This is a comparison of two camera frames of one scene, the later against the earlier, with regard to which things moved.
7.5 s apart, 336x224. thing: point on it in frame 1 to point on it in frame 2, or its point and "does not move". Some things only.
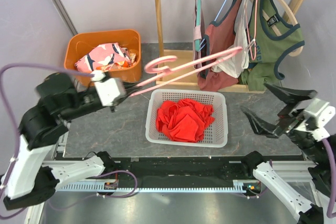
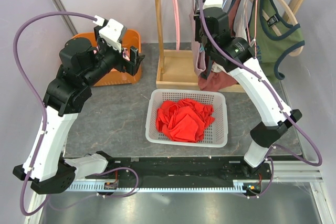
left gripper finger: [132, 84] to [133, 57]
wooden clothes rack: [170, 56] does not move
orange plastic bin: [78, 45] does not move
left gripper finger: [126, 97] to [139, 60]
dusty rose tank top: [220, 33] does not move
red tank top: [184, 120] does not move
